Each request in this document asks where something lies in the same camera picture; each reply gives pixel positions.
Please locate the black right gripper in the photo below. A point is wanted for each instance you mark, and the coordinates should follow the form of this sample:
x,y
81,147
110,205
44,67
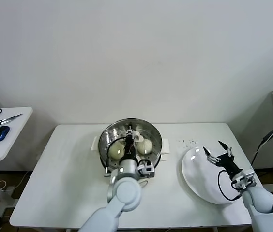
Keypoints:
x,y
228,163

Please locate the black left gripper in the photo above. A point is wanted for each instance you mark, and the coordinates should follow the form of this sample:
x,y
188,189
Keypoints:
x,y
129,151

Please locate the white steamed baozi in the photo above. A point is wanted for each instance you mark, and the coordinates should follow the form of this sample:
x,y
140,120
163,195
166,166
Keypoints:
x,y
145,146
116,151

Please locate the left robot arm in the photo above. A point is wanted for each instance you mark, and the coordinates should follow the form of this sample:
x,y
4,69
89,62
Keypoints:
x,y
124,193

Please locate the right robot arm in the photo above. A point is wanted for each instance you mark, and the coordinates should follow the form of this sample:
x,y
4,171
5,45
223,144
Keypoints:
x,y
260,200

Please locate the stainless steel steamer basket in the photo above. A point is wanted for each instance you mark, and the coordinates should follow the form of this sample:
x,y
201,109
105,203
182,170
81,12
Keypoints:
x,y
166,145

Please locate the white round plate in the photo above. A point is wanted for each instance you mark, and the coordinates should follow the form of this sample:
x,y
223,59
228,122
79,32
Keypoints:
x,y
199,174

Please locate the white electric cooker base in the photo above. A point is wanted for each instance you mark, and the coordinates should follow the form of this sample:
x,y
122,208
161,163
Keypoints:
x,y
164,157

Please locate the white side table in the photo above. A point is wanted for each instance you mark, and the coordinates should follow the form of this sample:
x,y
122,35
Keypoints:
x,y
18,135

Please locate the blue black computer mouse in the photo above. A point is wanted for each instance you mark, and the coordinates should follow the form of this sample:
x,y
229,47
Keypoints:
x,y
0,133

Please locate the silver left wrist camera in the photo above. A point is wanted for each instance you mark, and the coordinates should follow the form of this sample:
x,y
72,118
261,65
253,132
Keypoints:
x,y
147,169

